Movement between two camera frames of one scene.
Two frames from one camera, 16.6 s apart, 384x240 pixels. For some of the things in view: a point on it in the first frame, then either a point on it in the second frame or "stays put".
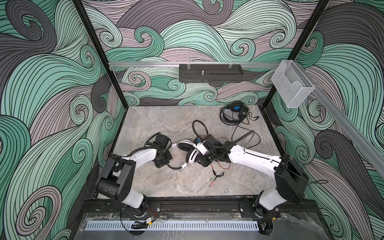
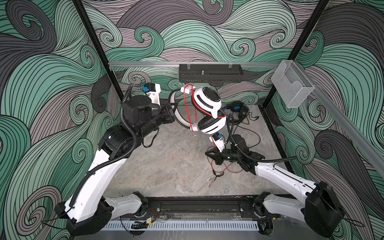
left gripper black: (168, 157) → (167, 113)
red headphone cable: (218, 163) → (189, 91)
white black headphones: (193, 152) → (207, 102)
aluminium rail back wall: (195, 64) stays put
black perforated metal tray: (210, 73) stays put
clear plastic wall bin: (292, 85) stays put
